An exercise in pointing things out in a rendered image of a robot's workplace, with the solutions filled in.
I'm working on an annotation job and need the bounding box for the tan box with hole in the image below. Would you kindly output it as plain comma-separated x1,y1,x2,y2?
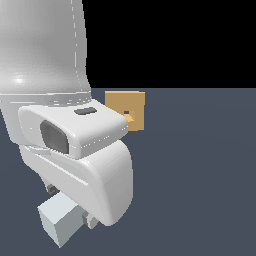
104,90,146,132

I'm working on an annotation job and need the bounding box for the pale white rectangular peg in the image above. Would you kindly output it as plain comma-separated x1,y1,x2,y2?
37,192,88,249

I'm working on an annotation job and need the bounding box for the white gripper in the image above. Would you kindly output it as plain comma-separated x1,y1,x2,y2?
19,139,134,230

